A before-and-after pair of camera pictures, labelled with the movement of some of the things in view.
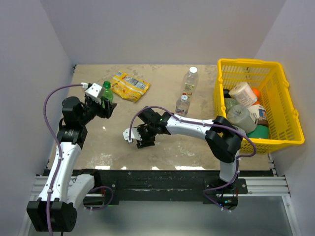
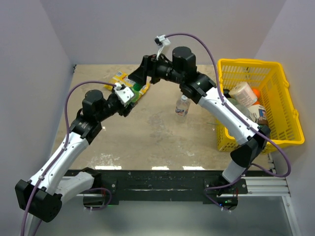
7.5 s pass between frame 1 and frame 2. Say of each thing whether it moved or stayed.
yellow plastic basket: stayed
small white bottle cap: stayed
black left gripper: moved
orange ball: stayed
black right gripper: moved
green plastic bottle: moved
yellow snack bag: stayed
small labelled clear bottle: stayed
